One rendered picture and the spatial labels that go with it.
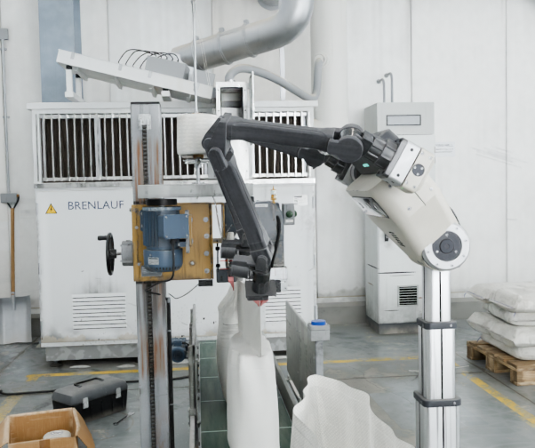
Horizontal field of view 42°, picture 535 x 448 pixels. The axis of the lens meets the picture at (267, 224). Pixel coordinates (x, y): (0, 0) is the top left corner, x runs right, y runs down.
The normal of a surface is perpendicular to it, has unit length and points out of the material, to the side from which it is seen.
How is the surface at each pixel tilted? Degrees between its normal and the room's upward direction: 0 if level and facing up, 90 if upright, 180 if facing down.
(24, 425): 91
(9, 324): 76
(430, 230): 115
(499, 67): 90
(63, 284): 90
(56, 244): 90
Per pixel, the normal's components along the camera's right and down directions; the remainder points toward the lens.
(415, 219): 0.45, 0.46
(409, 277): 0.11, 0.05
